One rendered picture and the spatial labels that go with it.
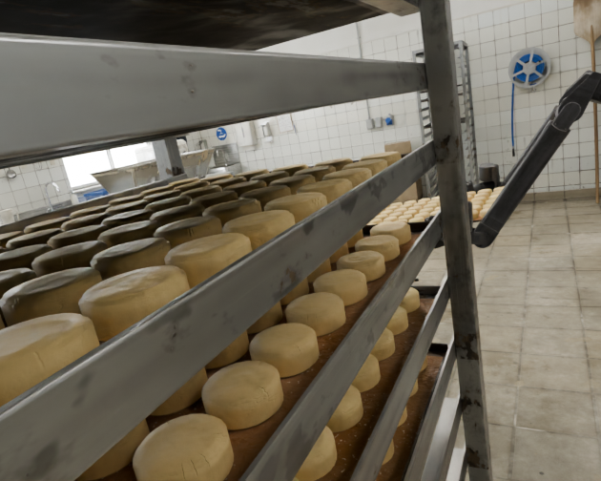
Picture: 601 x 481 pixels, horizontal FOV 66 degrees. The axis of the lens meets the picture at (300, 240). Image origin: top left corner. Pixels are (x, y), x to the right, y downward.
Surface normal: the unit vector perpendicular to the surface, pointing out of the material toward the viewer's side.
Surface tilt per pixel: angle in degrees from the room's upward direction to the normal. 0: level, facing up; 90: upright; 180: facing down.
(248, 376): 0
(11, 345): 0
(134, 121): 90
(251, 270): 90
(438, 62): 90
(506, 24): 90
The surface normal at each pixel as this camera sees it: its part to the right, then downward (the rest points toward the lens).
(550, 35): -0.44, 0.31
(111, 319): -0.13, 0.28
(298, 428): 0.88, -0.04
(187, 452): -0.18, -0.95
